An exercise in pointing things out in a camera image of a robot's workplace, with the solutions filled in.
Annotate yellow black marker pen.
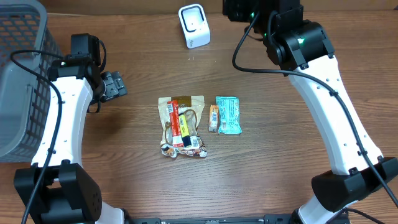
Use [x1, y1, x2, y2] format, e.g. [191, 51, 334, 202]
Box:
[178, 113, 192, 147]

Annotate beige snack pouch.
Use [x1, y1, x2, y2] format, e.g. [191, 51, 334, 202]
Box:
[158, 96, 207, 158]

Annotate red snack bar packet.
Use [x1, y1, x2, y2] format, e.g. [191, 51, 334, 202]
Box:
[167, 100, 183, 147]

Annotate orange tissue packet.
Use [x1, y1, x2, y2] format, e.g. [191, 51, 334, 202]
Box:
[208, 105, 219, 133]

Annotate white barcode scanner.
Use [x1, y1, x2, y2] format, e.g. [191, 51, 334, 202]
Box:
[178, 4, 211, 49]

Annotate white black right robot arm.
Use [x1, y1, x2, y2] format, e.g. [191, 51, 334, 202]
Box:
[223, 0, 397, 223]

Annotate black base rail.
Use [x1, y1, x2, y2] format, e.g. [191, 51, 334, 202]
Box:
[125, 214, 293, 224]

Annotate teal tissue packet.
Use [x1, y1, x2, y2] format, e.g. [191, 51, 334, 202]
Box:
[216, 96, 242, 134]

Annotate grey plastic basket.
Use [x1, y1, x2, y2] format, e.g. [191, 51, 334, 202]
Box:
[1, 0, 62, 162]

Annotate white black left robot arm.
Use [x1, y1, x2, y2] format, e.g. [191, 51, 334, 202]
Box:
[14, 50, 129, 223]

